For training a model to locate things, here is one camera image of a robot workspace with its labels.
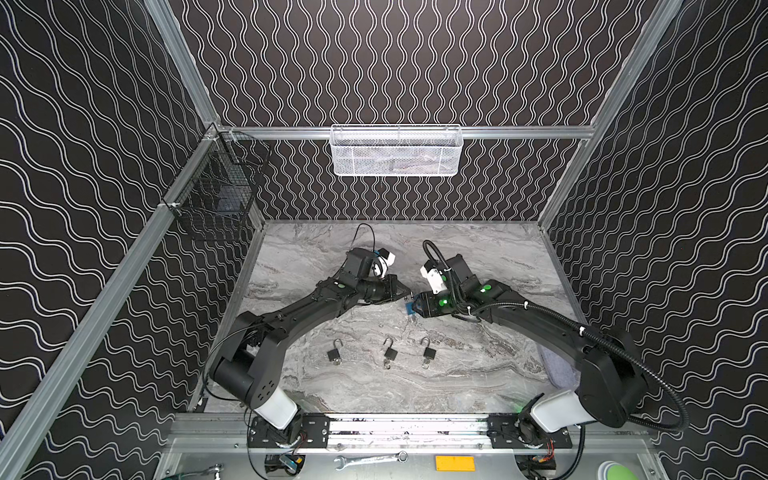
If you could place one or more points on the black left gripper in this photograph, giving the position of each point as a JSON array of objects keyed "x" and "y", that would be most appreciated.
[{"x": 389, "y": 287}]

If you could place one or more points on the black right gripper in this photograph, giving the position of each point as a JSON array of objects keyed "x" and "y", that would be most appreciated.
[{"x": 429, "y": 301}]

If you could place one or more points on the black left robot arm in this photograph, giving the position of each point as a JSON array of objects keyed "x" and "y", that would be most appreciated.
[{"x": 249, "y": 362}]

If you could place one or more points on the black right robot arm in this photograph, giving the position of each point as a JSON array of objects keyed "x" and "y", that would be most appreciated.
[{"x": 612, "y": 377}]

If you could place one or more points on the black padlock right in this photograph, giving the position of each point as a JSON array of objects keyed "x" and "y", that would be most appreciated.
[{"x": 429, "y": 353}]

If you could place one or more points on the black padlock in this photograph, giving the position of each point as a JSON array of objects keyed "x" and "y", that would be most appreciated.
[
  {"x": 334, "y": 355},
  {"x": 390, "y": 354},
  {"x": 429, "y": 353}
]

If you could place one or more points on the black padlock middle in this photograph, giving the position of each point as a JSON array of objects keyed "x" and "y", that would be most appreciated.
[{"x": 390, "y": 354}]

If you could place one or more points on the black padlock left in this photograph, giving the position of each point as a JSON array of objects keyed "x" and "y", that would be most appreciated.
[{"x": 334, "y": 355}]

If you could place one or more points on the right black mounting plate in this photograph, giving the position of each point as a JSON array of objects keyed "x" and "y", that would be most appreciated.
[{"x": 507, "y": 431}]

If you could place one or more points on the black mounting plate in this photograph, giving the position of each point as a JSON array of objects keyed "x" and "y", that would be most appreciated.
[
  {"x": 305, "y": 430},
  {"x": 507, "y": 431}
]

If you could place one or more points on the silver combination wrench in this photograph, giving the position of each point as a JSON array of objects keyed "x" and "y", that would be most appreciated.
[{"x": 343, "y": 462}]

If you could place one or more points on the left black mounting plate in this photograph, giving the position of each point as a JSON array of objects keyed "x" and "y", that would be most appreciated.
[{"x": 305, "y": 430}]

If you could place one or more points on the yellow label plate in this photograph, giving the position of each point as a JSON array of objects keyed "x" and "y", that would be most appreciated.
[{"x": 455, "y": 464}]

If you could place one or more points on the green round button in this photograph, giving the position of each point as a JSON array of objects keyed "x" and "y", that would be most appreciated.
[{"x": 611, "y": 470}]

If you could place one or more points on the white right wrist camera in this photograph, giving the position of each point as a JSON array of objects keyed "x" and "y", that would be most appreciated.
[{"x": 435, "y": 278}]

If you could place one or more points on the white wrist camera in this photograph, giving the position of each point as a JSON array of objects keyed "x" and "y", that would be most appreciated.
[
  {"x": 435, "y": 278},
  {"x": 383, "y": 260}
]

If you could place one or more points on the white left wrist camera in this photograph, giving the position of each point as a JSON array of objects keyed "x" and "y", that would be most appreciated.
[{"x": 383, "y": 260}]

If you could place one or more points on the white wire mesh basket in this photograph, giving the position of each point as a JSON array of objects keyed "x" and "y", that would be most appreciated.
[{"x": 390, "y": 150}]

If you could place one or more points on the black wire mesh basket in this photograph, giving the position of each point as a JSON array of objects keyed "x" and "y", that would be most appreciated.
[{"x": 218, "y": 203}]

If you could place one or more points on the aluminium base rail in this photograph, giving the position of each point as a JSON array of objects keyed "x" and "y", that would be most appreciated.
[{"x": 353, "y": 433}]

